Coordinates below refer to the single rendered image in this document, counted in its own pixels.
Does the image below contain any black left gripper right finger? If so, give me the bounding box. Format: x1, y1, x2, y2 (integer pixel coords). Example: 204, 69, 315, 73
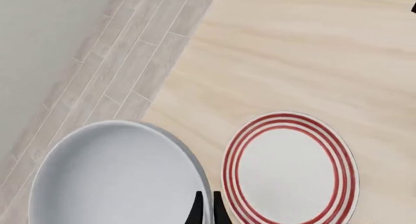
213, 191, 233, 224

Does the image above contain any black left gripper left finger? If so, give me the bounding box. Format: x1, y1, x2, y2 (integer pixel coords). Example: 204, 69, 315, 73
184, 191, 205, 224

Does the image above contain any white plate with red rings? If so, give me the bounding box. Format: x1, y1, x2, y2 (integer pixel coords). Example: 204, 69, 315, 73
220, 110, 361, 224

